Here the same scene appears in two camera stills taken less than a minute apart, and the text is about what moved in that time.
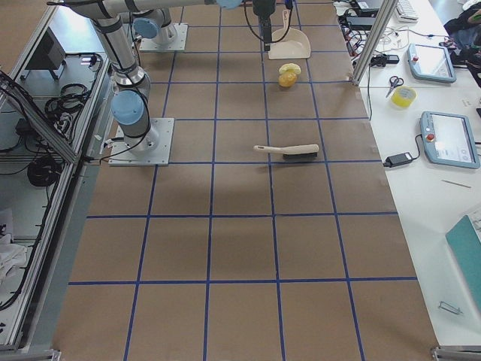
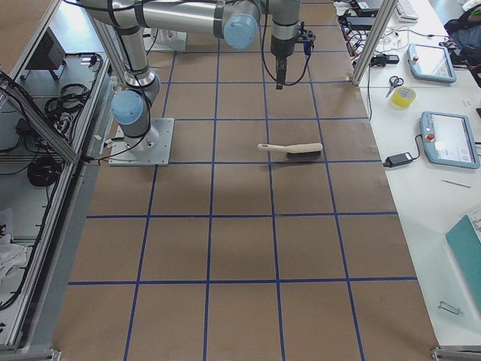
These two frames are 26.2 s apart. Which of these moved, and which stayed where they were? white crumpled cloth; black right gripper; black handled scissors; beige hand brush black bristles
Moved: black right gripper
Stayed: black handled scissors; beige hand brush black bristles; white crumpled cloth
